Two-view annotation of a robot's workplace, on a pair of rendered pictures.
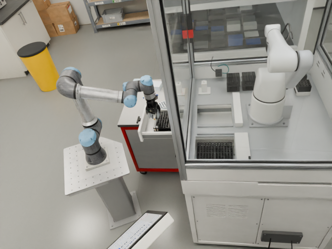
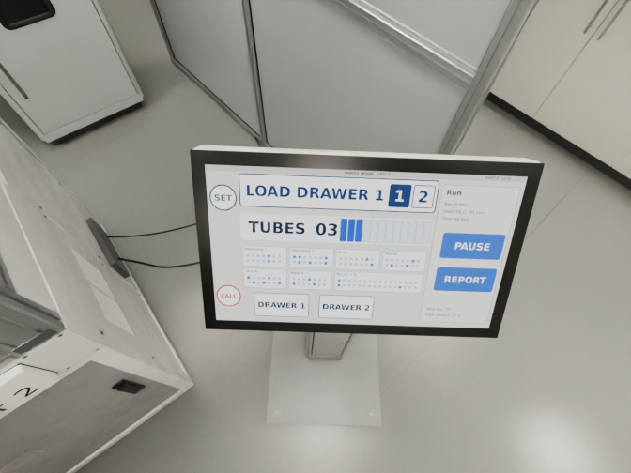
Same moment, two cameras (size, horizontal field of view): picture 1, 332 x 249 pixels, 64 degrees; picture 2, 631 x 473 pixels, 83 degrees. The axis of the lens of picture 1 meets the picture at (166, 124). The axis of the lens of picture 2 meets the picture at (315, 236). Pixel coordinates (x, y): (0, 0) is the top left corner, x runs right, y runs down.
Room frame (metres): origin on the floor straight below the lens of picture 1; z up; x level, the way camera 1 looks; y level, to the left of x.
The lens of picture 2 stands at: (0.74, 0.42, 1.59)
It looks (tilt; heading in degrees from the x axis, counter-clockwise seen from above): 61 degrees down; 214
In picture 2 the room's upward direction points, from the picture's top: 4 degrees clockwise
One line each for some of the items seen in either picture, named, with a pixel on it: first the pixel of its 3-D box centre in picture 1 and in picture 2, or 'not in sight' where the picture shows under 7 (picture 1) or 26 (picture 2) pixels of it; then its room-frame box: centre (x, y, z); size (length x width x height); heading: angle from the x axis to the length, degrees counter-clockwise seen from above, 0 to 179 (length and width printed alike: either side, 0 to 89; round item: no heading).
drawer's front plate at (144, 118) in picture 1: (144, 122); not in sight; (1.49, 0.16, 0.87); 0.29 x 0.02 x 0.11; 165
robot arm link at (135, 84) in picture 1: (131, 88); not in sight; (1.43, 0.17, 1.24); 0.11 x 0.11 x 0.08; 84
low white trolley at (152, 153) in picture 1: (163, 129); not in sight; (1.88, 0.03, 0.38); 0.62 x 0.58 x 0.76; 165
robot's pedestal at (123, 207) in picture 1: (112, 187); not in sight; (1.32, 0.55, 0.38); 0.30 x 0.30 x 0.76; 9
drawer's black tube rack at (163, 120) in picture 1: (170, 122); not in sight; (1.43, -0.03, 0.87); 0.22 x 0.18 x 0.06; 75
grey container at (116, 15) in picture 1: (113, 15); not in sight; (5.57, 0.60, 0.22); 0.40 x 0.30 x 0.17; 79
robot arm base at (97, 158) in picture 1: (94, 152); not in sight; (1.33, 0.54, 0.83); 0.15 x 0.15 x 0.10
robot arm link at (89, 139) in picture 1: (89, 140); not in sight; (1.34, 0.54, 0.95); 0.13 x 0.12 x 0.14; 174
